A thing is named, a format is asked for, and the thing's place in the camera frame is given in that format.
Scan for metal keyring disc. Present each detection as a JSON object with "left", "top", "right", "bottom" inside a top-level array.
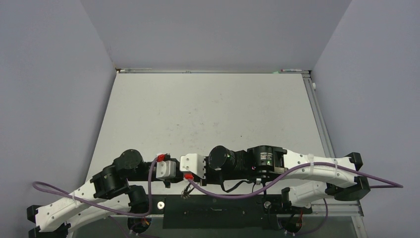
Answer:
[{"left": 181, "top": 184, "right": 195, "bottom": 199}]

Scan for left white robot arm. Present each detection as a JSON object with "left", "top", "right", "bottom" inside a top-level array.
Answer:
[{"left": 27, "top": 149, "right": 185, "bottom": 238}]

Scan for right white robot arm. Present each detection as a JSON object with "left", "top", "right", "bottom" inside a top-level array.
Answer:
[{"left": 180, "top": 145, "right": 370, "bottom": 212}]

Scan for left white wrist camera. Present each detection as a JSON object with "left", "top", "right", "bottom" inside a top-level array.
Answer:
[{"left": 156, "top": 160, "right": 177, "bottom": 181}]

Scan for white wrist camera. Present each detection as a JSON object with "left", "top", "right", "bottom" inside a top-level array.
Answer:
[
  {"left": 156, "top": 160, "right": 177, "bottom": 181},
  {"left": 180, "top": 153, "right": 206, "bottom": 179}
]

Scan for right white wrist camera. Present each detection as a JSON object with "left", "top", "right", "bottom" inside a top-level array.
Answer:
[{"left": 180, "top": 153, "right": 206, "bottom": 179}]

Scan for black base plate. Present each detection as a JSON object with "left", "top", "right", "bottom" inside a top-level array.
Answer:
[{"left": 150, "top": 195, "right": 313, "bottom": 230}]

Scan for marker pen on rail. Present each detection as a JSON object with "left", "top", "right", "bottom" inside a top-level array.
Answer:
[{"left": 281, "top": 69, "right": 303, "bottom": 72}]

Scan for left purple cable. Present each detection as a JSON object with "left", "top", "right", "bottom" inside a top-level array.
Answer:
[{"left": 32, "top": 154, "right": 165, "bottom": 218}]

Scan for aluminium frame rail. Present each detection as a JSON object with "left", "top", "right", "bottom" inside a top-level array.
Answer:
[{"left": 301, "top": 72, "right": 365, "bottom": 218}]

